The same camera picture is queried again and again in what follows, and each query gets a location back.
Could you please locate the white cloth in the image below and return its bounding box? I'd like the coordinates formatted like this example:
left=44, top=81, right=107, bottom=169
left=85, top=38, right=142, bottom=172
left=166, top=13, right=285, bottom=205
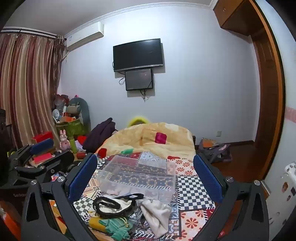
left=140, top=199, right=172, bottom=239

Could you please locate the wooden door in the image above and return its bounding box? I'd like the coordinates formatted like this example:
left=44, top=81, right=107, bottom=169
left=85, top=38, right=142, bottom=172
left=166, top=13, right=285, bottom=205
left=251, top=35, right=277, bottom=145

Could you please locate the black belt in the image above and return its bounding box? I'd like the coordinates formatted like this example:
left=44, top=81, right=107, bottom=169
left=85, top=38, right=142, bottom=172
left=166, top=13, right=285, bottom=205
left=92, top=193, right=144, bottom=219

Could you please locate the orange book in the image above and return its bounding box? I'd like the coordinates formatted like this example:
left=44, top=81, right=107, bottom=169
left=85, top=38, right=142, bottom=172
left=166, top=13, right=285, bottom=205
left=203, top=139, right=218, bottom=149

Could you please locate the yellow-green plush ring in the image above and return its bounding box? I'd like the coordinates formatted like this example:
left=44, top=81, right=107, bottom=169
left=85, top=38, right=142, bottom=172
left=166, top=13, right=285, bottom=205
left=127, top=116, right=151, bottom=127

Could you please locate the clear plastic storage box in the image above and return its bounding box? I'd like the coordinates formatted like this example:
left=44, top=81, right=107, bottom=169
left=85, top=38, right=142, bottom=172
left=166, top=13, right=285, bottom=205
left=96, top=155, right=176, bottom=201

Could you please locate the green knit cloth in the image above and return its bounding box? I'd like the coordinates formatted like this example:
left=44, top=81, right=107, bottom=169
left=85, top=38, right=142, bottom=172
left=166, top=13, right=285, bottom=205
left=99, top=218, right=131, bottom=240

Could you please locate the curtain rail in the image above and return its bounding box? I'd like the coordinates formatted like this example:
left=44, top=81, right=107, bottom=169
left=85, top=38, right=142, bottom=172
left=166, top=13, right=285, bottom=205
left=0, top=27, right=58, bottom=38

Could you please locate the wooden overhead cabinet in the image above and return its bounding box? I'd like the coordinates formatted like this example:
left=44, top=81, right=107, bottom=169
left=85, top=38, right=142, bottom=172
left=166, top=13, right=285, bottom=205
left=213, top=0, right=266, bottom=37

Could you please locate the orange bag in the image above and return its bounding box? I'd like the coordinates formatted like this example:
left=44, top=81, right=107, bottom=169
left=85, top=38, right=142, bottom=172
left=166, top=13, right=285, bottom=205
left=0, top=202, right=22, bottom=241

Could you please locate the red box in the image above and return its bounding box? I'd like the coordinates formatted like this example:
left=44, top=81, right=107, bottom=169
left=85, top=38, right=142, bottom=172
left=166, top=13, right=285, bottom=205
left=31, top=131, right=54, bottom=144

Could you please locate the patchwork patterned bedsheet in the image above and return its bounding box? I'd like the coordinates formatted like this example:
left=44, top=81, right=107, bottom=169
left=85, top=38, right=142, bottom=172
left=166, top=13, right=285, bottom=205
left=50, top=151, right=216, bottom=241

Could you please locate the dark purple coat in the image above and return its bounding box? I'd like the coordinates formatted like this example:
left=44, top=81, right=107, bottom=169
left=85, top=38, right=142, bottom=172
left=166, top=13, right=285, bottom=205
left=83, top=118, right=116, bottom=153

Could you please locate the pink bunny doll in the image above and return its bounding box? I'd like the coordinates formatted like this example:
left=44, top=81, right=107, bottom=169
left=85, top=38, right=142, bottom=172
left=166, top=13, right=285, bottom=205
left=59, top=130, right=71, bottom=153

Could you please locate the white appliance with stickers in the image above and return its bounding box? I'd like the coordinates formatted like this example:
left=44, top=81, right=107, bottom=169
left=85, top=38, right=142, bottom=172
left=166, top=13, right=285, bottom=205
left=264, top=162, right=296, bottom=232

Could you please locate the large black television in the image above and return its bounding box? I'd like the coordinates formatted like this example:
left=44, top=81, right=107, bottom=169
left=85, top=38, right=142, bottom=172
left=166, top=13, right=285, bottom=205
left=113, top=38, right=164, bottom=72

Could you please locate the small black monitor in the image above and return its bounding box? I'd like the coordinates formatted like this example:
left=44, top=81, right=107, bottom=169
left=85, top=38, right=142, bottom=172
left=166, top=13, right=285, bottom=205
left=125, top=68, right=154, bottom=91

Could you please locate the grey bag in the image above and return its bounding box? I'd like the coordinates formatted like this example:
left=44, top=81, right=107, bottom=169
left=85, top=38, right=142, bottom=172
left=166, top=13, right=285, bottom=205
left=199, top=138, right=232, bottom=163

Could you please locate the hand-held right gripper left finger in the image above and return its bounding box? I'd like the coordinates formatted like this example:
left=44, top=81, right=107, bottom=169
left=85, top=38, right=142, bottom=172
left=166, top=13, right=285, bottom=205
left=21, top=153, right=99, bottom=241

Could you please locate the red book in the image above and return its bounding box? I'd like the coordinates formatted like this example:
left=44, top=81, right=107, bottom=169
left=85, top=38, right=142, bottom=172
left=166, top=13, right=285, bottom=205
left=33, top=153, right=54, bottom=165

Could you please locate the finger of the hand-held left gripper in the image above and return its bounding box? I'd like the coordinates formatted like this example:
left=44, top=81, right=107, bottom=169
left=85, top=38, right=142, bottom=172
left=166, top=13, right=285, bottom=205
left=13, top=151, right=75, bottom=179
left=8, top=138, right=55, bottom=167

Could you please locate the striped brown curtain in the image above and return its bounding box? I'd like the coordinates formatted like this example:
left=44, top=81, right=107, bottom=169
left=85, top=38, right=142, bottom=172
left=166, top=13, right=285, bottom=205
left=0, top=32, right=67, bottom=149

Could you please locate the white air conditioner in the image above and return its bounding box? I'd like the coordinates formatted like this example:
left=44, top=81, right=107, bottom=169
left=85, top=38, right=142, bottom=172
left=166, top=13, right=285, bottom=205
left=66, top=22, right=105, bottom=52

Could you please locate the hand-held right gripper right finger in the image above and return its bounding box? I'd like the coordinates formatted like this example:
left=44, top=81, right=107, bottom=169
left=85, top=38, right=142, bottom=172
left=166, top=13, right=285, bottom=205
left=193, top=153, right=270, bottom=241

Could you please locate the yellow quilt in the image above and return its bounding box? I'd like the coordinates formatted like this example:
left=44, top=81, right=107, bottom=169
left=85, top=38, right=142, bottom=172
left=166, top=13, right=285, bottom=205
left=96, top=122, right=196, bottom=160

